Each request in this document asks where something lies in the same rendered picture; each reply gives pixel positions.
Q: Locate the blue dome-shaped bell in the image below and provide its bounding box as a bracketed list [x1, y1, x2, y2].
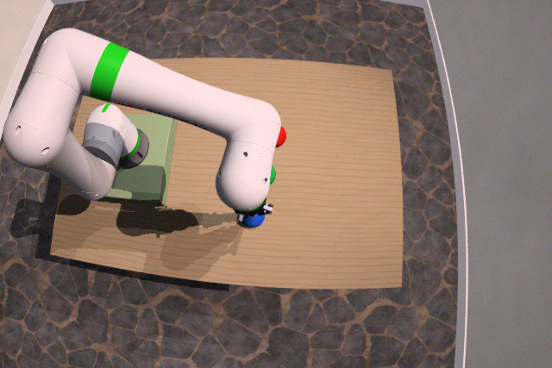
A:
[241, 214, 265, 228]

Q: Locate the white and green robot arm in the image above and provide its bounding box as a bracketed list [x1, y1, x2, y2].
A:
[3, 28, 281, 221]

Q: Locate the red dome bell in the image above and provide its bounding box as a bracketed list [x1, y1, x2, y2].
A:
[276, 127, 286, 147]

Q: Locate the green dome bell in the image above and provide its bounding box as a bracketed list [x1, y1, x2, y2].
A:
[270, 166, 276, 184]

